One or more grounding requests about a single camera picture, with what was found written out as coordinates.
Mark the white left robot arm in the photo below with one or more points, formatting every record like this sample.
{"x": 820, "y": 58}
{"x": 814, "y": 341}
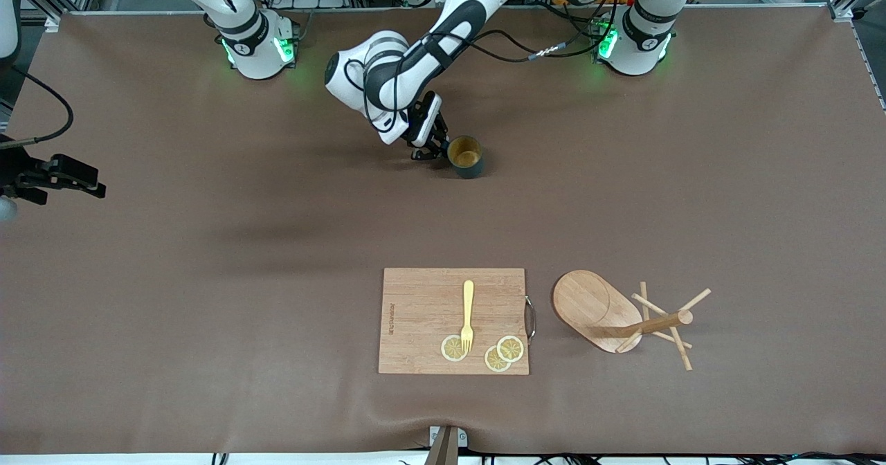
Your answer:
{"x": 387, "y": 70}

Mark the wooden cutting board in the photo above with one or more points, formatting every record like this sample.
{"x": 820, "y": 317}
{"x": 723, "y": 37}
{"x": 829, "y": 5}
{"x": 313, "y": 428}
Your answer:
{"x": 422, "y": 320}

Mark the lemon slice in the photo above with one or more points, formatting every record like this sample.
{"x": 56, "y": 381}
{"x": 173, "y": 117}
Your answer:
{"x": 512, "y": 347}
{"x": 451, "y": 349}
{"x": 495, "y": 361}

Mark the dark teal mug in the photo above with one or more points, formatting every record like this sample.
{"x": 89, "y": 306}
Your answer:
{"x": 471, "y": 167}

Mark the yellow plastic fork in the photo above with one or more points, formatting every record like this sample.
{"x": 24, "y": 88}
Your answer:
{"x": 468, "y": 306}

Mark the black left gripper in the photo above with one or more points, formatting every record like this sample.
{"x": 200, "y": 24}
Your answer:
{"x": 423, "y": 127}

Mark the wooden mug tree rack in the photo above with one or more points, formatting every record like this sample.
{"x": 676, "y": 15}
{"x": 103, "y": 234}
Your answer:
{"x": 588, "y": 306}

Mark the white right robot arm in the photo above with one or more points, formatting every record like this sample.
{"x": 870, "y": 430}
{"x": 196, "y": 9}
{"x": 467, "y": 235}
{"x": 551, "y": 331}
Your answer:
{"x": 256, "y": 36}

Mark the brown table mat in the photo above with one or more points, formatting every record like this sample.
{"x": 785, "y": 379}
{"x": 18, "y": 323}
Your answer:
{"x": 277, "y": 243}

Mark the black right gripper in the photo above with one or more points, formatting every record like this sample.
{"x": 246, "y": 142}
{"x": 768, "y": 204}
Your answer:
{"x": 15, "y": 173}

